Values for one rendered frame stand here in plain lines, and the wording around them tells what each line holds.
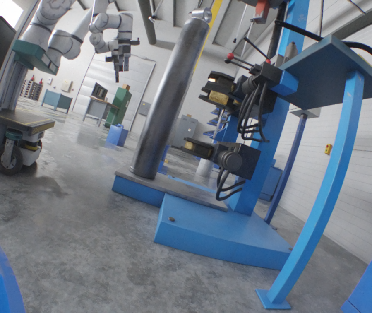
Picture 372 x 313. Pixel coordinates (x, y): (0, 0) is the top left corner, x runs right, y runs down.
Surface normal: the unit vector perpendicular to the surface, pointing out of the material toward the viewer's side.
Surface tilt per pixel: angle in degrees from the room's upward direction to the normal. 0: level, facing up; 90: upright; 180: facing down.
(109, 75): 90
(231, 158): 90
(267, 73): 90
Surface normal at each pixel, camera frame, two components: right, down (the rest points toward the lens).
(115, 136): -0.27, -0.03
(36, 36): 0.79, -0.07
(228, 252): 0.05, 0.09
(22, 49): 0.41, 0.21
